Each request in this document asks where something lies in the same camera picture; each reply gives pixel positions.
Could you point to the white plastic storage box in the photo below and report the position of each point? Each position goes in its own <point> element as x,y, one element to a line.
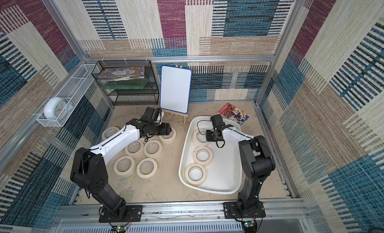
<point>209,167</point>

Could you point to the white wire wall basket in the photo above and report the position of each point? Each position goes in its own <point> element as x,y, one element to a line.
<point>72,91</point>

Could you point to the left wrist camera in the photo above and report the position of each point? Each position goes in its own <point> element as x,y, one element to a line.
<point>152,116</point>

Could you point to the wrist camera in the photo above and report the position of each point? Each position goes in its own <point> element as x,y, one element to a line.
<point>152,116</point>
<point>218,123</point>

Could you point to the colourful magazine on shelf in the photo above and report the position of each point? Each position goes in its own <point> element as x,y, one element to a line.
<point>121,74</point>

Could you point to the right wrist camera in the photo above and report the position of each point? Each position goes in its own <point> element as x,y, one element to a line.
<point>218,123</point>

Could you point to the red manga book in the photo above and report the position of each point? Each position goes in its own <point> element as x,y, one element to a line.
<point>235,114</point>

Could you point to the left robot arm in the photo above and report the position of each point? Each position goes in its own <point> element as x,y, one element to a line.
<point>89,170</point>

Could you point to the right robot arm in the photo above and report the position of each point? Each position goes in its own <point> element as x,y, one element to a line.
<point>257,164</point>

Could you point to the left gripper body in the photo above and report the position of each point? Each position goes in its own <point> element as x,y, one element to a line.
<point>161,129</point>

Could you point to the green book on shelf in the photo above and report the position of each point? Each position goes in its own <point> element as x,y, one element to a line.
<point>125,84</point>

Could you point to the blue framed whiteboard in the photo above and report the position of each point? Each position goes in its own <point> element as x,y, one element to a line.
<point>175,89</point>

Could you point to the white alarm clock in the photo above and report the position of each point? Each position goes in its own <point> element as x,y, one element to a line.
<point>57,109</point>

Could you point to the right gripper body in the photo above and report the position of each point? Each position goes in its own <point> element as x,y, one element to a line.
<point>212,135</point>

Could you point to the black wire shelf rack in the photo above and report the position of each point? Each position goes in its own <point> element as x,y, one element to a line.
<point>148,96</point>

